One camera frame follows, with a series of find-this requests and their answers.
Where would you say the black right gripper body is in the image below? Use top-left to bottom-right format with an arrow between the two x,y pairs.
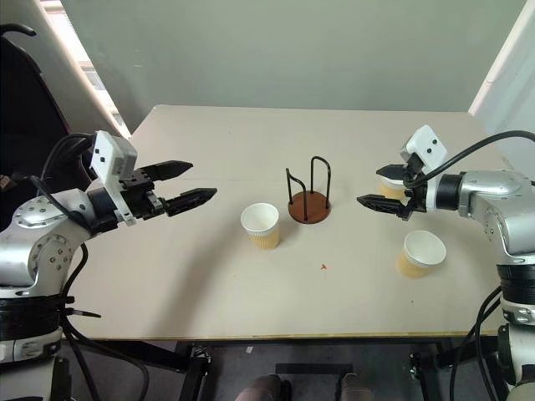
395,176 -> 429,221

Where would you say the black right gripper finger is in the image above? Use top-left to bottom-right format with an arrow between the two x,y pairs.
355,193 -> 405,216
375,165 -> 408,182

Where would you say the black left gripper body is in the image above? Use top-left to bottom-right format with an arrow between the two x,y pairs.
119,168 -> 171,221

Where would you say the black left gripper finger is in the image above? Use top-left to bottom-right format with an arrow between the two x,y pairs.
164,187 -> 219,217
139,160 -> 195,182

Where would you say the ribbed tan paper cup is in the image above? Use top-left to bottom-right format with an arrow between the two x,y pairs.
375,173 -> 409,201
240,202 -> 281,251
395,229 -> 448,280

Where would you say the black chair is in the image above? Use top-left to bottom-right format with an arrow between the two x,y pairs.
0,23 -> 127,202

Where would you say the dark brown rounded shape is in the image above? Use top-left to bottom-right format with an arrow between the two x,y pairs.
235,373 -> 293,401

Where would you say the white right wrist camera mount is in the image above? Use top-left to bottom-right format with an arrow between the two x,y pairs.
400,124 -> 448,177

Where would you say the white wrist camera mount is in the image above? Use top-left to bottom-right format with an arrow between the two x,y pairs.
400,124 -> 448,177
89,129 -> 139,227

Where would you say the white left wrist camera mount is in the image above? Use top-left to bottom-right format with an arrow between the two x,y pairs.
89,129 -> 139,227

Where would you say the brown wire cup holder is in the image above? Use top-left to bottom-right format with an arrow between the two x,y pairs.
285,155 -> 334,226

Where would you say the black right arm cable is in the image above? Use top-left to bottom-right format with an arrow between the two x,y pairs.
404,130 -> 535,190

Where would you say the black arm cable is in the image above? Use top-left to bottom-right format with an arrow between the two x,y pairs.
29,132 -> 98,230
404,130 -> 535,190

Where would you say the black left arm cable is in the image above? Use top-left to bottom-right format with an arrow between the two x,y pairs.
29,132 -> 98,230

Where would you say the black cable tie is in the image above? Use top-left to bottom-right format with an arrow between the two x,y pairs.
61,306 -> 103,320

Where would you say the black right body cable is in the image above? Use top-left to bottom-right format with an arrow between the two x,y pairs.
448,285 -> 505,401

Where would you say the black body cable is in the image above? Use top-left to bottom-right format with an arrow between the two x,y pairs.
448,285 -> 505,401
57,241 -> 151,401

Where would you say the black left body cable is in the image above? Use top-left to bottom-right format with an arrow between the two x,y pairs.
57,241 -> 151,401

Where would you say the black metal table frame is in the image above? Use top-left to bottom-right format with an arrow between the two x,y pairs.
88,333 -> 505,401

